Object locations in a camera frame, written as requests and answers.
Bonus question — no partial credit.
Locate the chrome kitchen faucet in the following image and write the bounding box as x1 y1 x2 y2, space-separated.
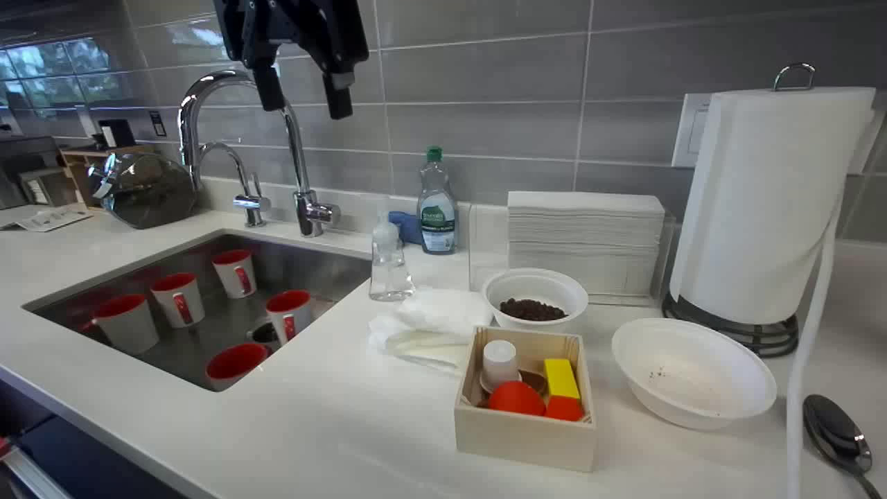
177 71 340 237

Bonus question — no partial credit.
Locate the clear plastic bottle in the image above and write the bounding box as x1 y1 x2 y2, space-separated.
369 206 412 303

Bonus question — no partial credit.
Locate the empty white bowl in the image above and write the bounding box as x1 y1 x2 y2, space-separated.
613 320 777 430

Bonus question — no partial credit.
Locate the yellow block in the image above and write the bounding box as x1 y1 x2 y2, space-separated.
544 359 578 400

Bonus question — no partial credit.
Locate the crumpled white cloth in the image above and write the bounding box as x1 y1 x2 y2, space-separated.
369 288 491 359

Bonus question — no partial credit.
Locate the red white cup far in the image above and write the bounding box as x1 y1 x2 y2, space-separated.
214 249 258 301

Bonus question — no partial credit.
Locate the white paper towel roll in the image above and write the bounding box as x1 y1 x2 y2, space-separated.
662 86 876 499

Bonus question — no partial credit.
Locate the small white plastic cup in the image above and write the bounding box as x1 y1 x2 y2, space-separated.
480 338 520 394

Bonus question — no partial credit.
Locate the green dish soap bottle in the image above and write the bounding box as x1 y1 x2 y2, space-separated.
415 147 456 256

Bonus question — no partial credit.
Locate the red white cup middle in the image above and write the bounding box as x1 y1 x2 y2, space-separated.
150 273 204 327

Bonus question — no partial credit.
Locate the red white cup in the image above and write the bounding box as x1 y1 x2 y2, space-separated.
204 341 269 391
150 273 204 327
95 295 157 352
214 249 258 301
265 288 312 341

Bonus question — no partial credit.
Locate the large orange ball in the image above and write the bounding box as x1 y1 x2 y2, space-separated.
488 384 547 416

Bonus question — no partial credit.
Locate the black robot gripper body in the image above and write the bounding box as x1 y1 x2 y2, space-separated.
214 0 369 73

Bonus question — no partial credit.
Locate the white bowl with coffee beans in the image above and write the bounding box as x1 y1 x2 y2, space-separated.
483 269 588 334

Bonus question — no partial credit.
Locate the red white cup right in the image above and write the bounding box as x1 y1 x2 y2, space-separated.
265 288 312 341

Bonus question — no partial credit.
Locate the red white cup left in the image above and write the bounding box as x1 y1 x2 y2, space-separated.
95 295 157 352

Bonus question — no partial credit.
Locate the red white cup front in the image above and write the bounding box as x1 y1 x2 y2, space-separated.
204 341 269 391

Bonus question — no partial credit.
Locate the small chrome side faucet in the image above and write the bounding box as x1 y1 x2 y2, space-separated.
203 143 269 227

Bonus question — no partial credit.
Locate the stack of white napkins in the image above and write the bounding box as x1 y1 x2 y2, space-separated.
508 193 664 301

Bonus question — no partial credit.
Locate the small orange ball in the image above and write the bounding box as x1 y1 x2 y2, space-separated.
547 398 584 423

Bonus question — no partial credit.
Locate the black metal spoon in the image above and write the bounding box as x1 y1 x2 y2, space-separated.
804 394 882 499

